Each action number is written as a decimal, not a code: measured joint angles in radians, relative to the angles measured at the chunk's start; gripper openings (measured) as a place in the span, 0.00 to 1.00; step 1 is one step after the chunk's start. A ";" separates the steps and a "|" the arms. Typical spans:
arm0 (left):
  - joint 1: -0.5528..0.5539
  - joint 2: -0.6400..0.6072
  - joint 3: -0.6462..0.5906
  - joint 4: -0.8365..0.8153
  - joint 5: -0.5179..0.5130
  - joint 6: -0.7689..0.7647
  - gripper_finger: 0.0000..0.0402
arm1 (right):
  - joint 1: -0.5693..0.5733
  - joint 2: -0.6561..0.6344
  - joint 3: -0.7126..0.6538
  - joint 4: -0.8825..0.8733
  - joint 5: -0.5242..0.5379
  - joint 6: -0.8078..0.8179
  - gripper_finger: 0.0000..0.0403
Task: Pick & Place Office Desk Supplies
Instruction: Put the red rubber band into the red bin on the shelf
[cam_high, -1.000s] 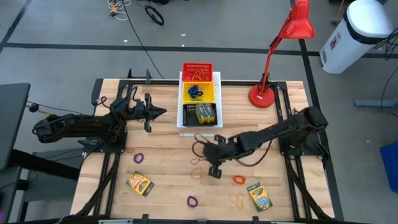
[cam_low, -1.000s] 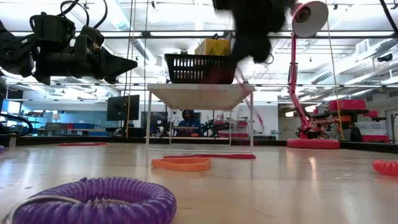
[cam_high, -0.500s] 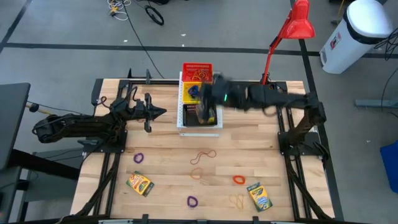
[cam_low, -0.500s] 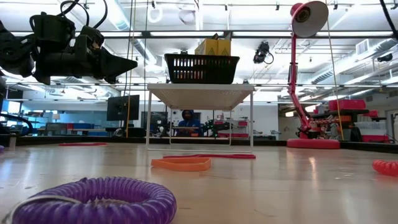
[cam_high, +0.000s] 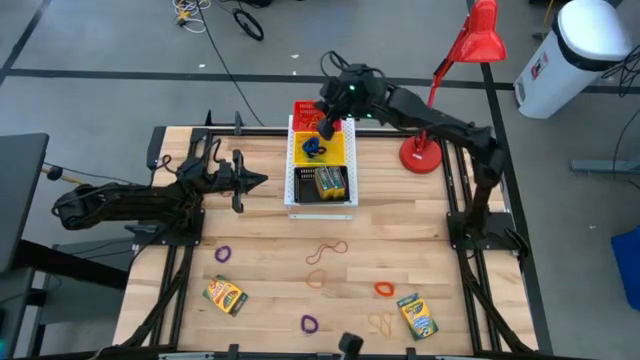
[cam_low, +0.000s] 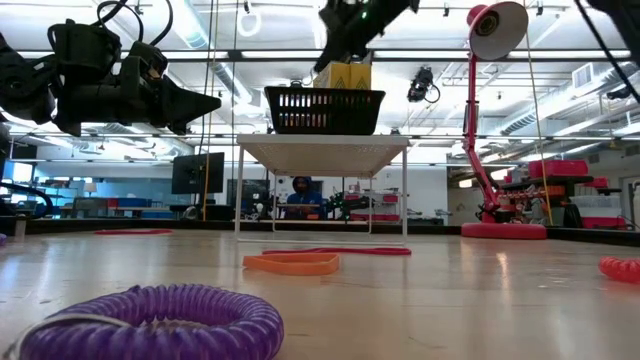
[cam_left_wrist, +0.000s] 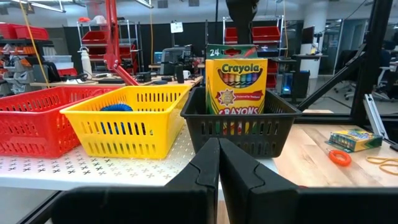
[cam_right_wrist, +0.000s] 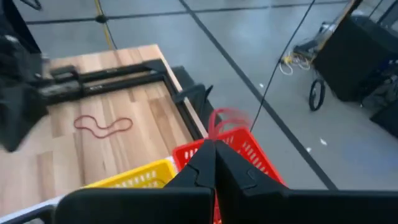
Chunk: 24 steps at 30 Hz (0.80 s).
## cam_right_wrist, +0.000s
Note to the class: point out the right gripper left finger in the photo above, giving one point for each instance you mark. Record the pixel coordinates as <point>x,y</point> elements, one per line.
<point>140,208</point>

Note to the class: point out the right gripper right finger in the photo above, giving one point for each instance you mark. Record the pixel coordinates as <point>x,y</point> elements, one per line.
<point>311,208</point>

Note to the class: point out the yellow plastic basket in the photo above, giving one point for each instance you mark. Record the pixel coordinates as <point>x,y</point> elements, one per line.
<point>140,174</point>

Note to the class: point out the red plastic basket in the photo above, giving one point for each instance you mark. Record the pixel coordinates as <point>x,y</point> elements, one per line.
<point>248,146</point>

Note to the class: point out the long red rubber band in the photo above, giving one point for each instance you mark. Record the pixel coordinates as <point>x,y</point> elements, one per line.
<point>214,124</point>

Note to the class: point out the black cabinet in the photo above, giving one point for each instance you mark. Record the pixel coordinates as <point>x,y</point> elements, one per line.
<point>351,56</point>

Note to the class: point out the black aluminium rig frame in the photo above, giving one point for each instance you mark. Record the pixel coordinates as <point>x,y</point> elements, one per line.
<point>124,84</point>

